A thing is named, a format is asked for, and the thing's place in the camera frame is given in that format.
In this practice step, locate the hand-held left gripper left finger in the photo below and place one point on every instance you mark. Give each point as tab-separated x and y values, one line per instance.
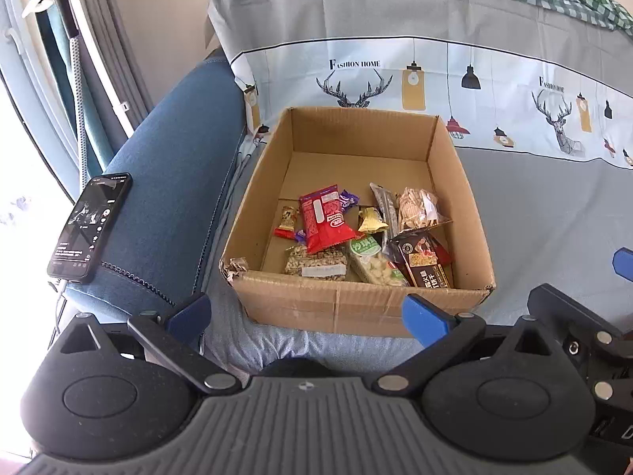
190	312

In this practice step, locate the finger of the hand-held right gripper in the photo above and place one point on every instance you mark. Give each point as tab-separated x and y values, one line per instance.
624	262

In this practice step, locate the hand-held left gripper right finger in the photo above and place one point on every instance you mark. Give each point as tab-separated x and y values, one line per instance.
425	319

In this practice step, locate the dark brown biscuit packet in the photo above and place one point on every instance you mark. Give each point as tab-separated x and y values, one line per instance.
420	257

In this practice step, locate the green white snack packet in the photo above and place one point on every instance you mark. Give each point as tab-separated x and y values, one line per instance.
376	262

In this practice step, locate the yellow snack packet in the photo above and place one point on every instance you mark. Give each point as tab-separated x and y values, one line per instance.
371	221

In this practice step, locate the clear cracker packet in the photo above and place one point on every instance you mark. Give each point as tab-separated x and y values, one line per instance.
418	205

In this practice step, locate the silver striped snack packet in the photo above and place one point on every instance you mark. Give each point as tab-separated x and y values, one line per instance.
385	205

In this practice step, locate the clear grain bar packet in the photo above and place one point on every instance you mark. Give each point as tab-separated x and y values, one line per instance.
311	260

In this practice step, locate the small red candy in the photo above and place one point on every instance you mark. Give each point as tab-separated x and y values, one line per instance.
288	217

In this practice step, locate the purple snack packet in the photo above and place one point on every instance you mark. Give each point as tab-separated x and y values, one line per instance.
349	199

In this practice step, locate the red snack packet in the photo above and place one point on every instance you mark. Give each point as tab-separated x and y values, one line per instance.
324	217

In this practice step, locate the cardboard box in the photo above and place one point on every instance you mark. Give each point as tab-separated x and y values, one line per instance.
356	168

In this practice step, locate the printed grey cloth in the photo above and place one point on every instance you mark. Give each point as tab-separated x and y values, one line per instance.
534	208

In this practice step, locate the light blue cloth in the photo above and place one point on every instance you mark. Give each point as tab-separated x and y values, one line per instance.
296	346

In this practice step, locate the black smartphone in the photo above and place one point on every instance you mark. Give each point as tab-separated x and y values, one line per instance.
89	227

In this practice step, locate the blue sofa armrest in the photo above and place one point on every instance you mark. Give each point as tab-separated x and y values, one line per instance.
173	158

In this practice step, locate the white garment steamer rack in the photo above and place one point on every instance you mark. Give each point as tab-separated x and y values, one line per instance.
94	59

